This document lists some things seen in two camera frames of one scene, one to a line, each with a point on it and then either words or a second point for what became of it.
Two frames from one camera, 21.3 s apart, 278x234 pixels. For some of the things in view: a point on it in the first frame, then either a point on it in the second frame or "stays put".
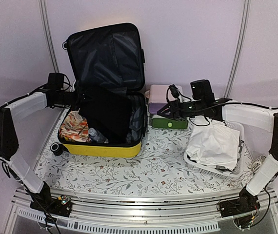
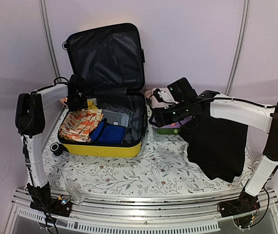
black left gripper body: [67, 98] -> [77, 102]
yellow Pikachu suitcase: [108, 67] stays put
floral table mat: [161, 166] stays put
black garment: [109, 113] -> [217, 147]
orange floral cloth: [74, 127] stays put
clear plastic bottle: [96, 136] -> [74, 192]
